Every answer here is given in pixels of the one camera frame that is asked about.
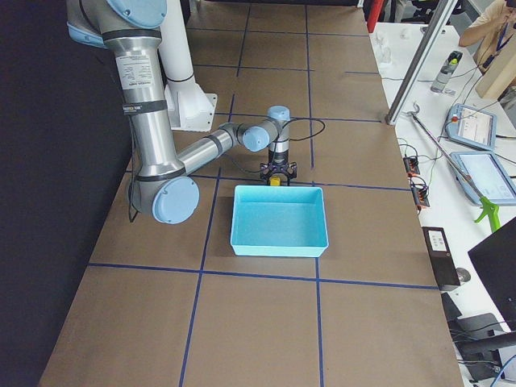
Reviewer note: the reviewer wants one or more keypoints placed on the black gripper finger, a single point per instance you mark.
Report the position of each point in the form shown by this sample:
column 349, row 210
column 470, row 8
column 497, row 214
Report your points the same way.
column 290, row 171
column 265, row 172

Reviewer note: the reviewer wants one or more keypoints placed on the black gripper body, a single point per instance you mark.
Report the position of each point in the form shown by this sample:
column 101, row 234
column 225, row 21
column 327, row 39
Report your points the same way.
column 278, row 165

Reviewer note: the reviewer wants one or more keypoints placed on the yellow beetle toy car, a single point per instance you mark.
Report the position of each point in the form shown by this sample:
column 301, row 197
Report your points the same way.
column 274, row 181

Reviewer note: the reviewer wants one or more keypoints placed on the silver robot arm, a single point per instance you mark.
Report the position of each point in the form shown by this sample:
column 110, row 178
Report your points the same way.
column 162, row 185

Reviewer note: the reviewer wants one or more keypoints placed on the light blue plastic bin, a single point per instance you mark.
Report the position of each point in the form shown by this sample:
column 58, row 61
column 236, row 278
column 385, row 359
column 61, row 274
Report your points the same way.
column 278, row 221

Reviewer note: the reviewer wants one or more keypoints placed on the orange connector board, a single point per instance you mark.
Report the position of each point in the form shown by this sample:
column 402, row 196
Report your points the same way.
column 420, row 195
column 411, row 166

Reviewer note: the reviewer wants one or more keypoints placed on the clear water bottle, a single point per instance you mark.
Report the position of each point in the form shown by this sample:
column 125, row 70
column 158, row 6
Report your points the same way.
column 445, row 73

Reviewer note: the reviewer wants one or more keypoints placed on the black power box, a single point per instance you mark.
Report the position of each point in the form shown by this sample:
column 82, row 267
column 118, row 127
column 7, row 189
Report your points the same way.
column 441, row 258

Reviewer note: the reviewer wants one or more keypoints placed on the upper teach pendant tablet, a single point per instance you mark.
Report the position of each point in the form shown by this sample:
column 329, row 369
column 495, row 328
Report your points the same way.
column 471, row 127

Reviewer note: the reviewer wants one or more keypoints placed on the teach pendant tablet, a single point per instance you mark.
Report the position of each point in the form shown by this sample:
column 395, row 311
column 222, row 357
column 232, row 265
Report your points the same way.
column 488, row 175
column 471, row 127

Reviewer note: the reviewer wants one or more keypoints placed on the red cylinder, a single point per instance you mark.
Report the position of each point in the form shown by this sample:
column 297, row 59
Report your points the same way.
column 375, row 9

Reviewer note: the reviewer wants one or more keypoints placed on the lower teach pendant tablet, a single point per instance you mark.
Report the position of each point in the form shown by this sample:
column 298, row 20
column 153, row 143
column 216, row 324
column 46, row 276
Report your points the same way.
column 488, row 175

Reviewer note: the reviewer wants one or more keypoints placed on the reacher grabber tool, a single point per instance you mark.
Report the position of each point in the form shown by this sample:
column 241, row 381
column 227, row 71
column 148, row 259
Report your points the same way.
column 489, row 209

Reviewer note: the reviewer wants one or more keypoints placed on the black monitor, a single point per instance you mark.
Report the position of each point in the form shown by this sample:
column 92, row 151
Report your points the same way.
column 494, row 262

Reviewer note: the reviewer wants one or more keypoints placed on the person in beige shirt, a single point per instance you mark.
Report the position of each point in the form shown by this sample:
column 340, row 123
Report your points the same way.
column 492, row 29

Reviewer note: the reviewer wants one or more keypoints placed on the black monitor stand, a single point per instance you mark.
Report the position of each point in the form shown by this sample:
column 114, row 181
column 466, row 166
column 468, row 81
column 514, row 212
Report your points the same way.
column 486, row 346

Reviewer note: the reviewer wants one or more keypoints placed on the white pedestal column base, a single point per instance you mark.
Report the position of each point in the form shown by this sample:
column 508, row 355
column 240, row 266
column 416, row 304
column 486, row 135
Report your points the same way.
column 189, row 107

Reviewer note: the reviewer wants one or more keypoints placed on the aluminium frame post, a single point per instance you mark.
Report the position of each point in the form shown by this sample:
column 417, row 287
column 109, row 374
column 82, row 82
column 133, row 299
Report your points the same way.
column 442, row 14

